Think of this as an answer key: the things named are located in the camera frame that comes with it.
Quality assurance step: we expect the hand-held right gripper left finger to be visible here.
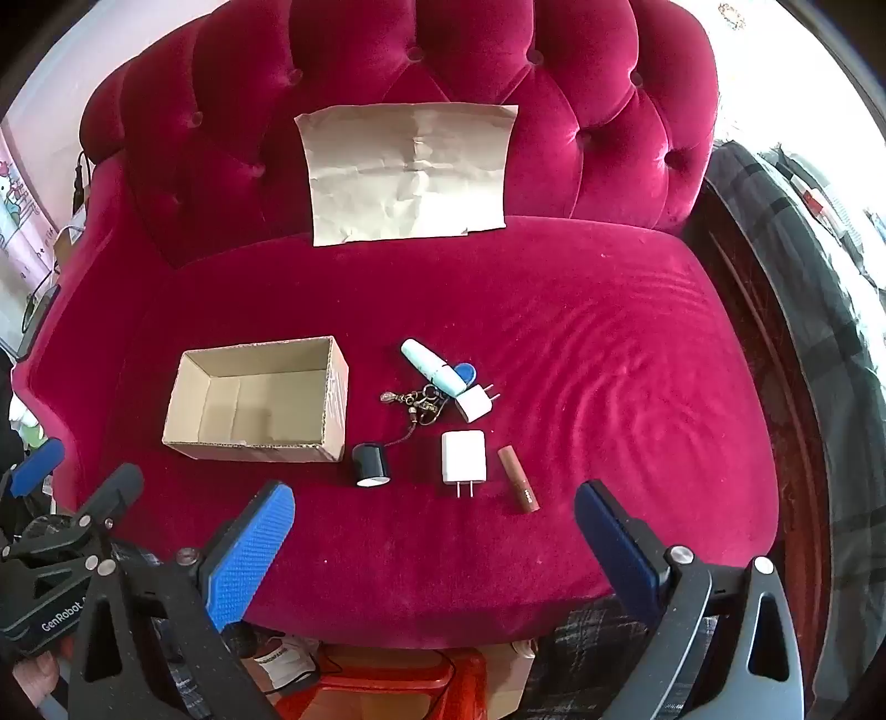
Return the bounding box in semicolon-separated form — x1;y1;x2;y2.
67;480;296;720

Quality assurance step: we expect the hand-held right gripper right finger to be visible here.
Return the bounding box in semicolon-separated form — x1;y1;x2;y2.
574;480;805;720

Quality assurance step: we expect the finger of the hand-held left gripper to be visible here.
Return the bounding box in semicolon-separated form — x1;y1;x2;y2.
0;462;144;562
0;438;66;498

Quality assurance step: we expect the brown lipstick tube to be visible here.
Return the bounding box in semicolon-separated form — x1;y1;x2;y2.
497;445;541;515

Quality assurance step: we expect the cardboard box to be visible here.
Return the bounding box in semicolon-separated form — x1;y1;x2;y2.
162;336;349;464

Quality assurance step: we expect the small black cylinder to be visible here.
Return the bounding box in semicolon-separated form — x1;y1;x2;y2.
352;443;393;489

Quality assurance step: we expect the large white charger plug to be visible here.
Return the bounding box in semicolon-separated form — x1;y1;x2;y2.
441;430;487;500

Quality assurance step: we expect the small white charger plug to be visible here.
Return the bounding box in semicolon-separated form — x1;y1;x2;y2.
455;383;501;424

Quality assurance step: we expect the metal keychain with keys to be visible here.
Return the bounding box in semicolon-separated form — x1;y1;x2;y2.
379;384;444;451

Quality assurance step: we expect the light blue cosmetic bottle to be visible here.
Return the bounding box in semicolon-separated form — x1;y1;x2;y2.
401;338;466;397

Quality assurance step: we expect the white shoe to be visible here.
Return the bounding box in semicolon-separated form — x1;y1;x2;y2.
245;633;321;693

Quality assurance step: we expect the dark plaid cloth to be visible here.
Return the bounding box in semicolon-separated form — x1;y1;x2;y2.
519;595;693;720

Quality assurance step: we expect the red plastic stool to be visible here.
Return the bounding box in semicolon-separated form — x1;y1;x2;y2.
277;647;489;720

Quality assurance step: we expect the red velvet sofa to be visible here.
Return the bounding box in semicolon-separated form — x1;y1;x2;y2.
17;0;780;652

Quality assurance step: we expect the small brown background box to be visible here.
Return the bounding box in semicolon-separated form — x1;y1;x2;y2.
54;225;87;268

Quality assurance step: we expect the black power adapter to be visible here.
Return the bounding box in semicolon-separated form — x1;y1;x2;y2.
71;148;94;209

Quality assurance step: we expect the crumpled brown paper sheet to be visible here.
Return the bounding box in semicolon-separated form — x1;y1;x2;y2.
294;102;520;248

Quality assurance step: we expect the cartoon wall poster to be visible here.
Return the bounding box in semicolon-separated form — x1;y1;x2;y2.
0;128;63;295

